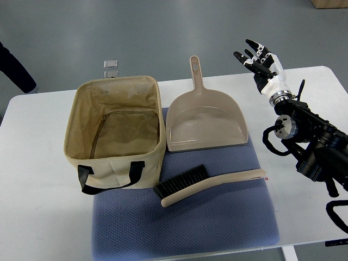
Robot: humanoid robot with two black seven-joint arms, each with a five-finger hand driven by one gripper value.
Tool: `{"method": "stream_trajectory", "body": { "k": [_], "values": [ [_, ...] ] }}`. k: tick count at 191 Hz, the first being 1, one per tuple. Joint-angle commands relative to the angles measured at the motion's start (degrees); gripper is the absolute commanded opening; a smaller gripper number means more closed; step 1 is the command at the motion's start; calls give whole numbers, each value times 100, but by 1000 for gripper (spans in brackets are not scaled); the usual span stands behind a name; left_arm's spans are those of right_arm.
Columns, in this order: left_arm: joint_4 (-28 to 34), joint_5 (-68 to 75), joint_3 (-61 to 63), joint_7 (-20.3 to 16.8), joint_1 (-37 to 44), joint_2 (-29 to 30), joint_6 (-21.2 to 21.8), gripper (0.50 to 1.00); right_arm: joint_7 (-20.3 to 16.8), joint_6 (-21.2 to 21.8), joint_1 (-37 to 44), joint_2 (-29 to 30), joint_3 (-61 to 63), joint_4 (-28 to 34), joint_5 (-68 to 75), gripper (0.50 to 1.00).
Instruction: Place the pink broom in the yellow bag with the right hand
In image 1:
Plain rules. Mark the dark sleeve at left edge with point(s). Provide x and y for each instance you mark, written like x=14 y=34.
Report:
x=16 y=72

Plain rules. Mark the beige brush with black bristles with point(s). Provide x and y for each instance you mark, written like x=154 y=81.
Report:
x=197 y=180

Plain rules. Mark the cream fabric bag black handles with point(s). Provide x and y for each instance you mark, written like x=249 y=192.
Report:
x=115 y=136

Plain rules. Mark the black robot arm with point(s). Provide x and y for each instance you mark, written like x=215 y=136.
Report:
x=319 y=147

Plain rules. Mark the blue quilted mat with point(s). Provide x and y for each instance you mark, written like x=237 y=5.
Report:
x=132 y=224

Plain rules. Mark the cardboard box corner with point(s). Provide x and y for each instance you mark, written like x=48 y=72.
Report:
x=330 y=4

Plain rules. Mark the metal floor plate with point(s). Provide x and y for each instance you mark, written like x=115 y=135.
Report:
x=109 y=64
x=111 y=74

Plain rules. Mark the upper metal floor plate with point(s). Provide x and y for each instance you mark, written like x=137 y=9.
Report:
x=109 y=64

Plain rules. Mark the lower metal floor plate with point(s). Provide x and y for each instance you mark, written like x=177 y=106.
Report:
x=111 y=74

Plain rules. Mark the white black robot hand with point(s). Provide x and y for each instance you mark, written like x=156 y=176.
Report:
x=269 y=75

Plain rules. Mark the beige plastic dustpan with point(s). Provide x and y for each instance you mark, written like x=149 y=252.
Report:
x=204 y=118

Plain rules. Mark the white table leg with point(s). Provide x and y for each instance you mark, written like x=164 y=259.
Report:
x=289 y=253

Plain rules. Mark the black table control panel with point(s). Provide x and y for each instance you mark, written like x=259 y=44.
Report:
x=338 y=242

